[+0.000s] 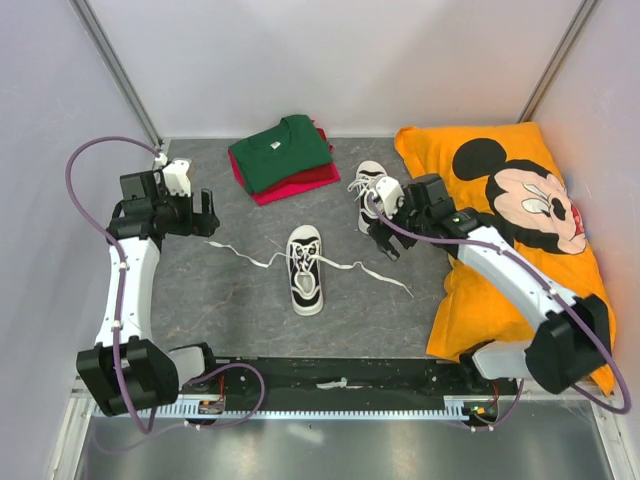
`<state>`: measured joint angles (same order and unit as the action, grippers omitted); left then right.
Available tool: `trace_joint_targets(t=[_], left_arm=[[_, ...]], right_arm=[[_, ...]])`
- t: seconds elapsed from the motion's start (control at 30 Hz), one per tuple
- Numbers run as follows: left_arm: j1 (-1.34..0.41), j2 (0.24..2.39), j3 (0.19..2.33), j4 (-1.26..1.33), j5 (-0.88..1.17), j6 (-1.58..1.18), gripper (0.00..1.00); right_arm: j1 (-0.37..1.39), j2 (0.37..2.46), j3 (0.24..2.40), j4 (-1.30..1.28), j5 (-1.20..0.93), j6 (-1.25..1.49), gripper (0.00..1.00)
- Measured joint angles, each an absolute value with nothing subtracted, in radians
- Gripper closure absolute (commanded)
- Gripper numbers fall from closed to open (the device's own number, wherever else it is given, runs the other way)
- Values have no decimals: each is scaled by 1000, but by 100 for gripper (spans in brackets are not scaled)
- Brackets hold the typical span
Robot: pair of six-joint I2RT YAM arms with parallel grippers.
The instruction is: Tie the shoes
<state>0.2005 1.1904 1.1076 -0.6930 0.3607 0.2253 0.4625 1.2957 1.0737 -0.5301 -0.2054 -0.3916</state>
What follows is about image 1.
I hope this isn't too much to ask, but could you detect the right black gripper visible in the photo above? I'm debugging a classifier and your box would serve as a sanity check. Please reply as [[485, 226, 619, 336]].
[[367, 185, 431, 262]]

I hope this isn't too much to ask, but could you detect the white shoelace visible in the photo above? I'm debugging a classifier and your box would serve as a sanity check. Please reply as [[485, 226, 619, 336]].
[[205, 241, 415, 298]]

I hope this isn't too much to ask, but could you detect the black white sneaker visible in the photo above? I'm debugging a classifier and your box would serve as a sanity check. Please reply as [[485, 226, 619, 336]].
[[285, 225, 324, 316], [347, 160, 388, 235]]

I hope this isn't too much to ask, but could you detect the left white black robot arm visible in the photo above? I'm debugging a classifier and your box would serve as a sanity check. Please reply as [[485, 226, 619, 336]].
[[76, 159, 220, 417]]

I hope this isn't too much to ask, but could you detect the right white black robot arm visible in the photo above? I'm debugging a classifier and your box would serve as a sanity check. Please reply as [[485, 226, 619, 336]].
[[361, 174, 611, 394]]

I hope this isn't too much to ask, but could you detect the pink folded t-shirt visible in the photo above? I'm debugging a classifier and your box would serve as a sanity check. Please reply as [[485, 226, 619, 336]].
[[251, 178, 336, 206]]

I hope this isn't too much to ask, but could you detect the black white sneaker tied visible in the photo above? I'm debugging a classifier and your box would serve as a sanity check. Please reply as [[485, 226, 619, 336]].
[[347, 160, 388, 235]]

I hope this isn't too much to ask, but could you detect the green folded t-shirt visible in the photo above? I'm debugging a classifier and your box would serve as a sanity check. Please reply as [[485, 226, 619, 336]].
[[229, 114, 332, 194]]

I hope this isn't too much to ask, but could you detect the dark red folded t-shirt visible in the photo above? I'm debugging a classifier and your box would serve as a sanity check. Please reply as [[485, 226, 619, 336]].
[[228, 125, 340, 197]]

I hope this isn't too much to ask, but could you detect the orange Mickey Mouse pillow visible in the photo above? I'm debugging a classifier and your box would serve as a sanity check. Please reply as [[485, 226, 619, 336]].
[[394, 121, 618, 397]]

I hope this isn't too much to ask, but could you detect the white tape scrap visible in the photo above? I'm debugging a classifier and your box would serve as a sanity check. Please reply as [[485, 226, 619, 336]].
[[316, 377, 364, 391]]

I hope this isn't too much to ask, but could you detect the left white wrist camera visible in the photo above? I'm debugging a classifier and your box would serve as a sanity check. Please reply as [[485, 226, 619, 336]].
[[161, 158, 192, 197]]

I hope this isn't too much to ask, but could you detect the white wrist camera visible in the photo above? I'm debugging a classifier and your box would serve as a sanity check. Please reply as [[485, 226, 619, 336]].
[[372, 176, 405, 219], [161, 158, 192, 197]]

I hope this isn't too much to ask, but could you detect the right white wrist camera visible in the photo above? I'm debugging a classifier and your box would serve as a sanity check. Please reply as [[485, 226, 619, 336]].
[[372, 176, 405, 219]]

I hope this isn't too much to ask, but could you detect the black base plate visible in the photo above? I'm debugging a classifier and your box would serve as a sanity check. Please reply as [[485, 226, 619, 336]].
[[209, 357, 517, 412]]

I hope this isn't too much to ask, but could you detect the right aluminium corner post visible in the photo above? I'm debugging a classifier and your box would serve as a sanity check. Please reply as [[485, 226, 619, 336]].
[[517, 0, 601, 123]]

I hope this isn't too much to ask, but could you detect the aluminium corner post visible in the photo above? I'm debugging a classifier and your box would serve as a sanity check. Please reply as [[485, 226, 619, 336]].
[[517, 0, 601, 123], [68, 0, 164, 147]]

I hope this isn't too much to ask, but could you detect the grey slotted cable duct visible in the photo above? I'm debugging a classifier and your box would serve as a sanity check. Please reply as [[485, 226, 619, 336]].
[[92, 394, 501, 420]]

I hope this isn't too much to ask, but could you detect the left aluminium corner post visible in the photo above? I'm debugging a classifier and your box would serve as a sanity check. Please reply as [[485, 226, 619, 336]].
[[68, 0, 164, 147]]

